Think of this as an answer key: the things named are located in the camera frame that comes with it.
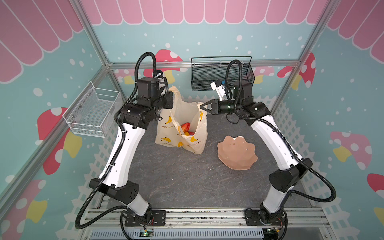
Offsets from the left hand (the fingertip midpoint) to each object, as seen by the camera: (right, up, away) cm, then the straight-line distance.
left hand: (168, 96), depth 67 cm
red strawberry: (+5, -14, +24) cm, 28 cm away
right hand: (+15, -5, 0) cm, 16 cm away
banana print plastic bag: (-2, -16, +13) cm, 21 cm away
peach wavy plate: (+39, -30, +30) cm, 58 cm away
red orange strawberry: (+6, -13, +25) cm, 29 cm away
